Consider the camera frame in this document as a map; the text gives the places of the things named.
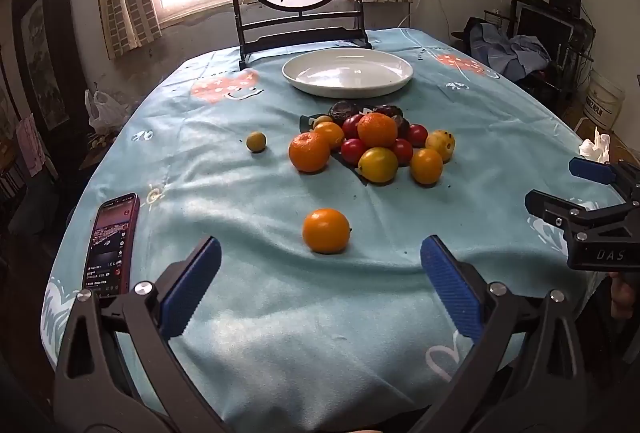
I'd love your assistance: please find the smooth round orange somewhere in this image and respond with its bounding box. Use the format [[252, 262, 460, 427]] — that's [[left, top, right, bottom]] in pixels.
[[302, 208, 352, 256]]

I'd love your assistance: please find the white oval plate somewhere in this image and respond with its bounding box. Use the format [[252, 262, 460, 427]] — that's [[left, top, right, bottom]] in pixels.
[[281, 48, 415, 98]]

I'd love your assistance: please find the blue clothes pile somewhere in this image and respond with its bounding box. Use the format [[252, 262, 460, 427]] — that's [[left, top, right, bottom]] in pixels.
[[470, 22, 551, 78]]

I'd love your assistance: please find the white plastic bag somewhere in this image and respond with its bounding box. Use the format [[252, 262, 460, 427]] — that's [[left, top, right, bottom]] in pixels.
[[85, 89, 128, 134]]

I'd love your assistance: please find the yellow-green round fruit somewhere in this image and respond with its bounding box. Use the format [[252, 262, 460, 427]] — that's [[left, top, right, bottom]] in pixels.
[[358, 147, 399, 184]]

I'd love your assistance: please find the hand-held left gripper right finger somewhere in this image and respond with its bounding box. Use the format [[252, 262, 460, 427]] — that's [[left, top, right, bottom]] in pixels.
[[420, 234, 588, 433]]

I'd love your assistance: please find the yellow spotted fruit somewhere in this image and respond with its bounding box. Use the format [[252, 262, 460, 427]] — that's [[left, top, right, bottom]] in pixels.
[[425, 129, 456, 162]]

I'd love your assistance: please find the orange mandarin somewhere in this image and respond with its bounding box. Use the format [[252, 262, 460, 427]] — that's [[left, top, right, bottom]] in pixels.
[[288, 131, 331, 174]]

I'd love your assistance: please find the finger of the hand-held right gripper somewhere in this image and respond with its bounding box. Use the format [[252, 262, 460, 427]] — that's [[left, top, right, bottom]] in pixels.
[[525, 189, 640, 239], [569, 157, 640, 201]]

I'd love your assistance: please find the pink cloth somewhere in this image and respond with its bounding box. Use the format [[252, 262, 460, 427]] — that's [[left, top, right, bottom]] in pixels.
[[17, 113, 48, 174]]

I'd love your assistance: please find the large bumpy orange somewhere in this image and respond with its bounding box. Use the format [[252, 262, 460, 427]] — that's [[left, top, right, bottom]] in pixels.
[[357, 112, 399, 149]]

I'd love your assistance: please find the black monitor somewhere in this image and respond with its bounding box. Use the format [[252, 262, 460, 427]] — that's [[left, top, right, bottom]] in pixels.
[[515, 5, 576, 64]]

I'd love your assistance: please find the crumpled white tissue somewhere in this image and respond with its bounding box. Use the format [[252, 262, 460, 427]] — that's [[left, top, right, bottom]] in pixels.
[[579, 127, 612, 162]]

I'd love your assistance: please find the small orange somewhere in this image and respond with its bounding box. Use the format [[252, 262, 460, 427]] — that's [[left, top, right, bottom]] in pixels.
[[410, 148, 444, 185], [314, 121, 346, 150]]

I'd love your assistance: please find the white plastic bucket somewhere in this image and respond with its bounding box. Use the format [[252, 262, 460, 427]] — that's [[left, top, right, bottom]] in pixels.
[[582, 70, 626, 131]]

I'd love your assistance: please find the smartphone with red case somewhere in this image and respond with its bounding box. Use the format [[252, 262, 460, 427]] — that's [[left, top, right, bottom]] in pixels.
[[82, 193, 140, 299]]

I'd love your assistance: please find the dark framed wall painting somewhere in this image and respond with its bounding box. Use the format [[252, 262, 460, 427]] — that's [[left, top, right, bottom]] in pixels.
[[12, 0, 71, 131]]

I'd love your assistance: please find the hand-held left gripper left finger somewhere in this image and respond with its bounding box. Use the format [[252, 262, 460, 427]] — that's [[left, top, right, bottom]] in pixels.
[[52, 235, 223, 433]]

